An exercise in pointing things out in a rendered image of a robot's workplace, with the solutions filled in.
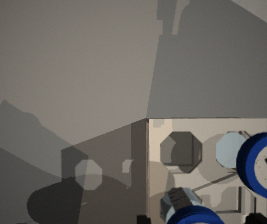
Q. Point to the beige tube rack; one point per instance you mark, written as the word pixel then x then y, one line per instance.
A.
pixel 169 156

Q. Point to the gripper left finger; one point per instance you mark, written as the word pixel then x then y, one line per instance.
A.
pixel 142 219

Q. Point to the water blank tube with blue cap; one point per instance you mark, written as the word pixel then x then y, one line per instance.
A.
pixel 245 155

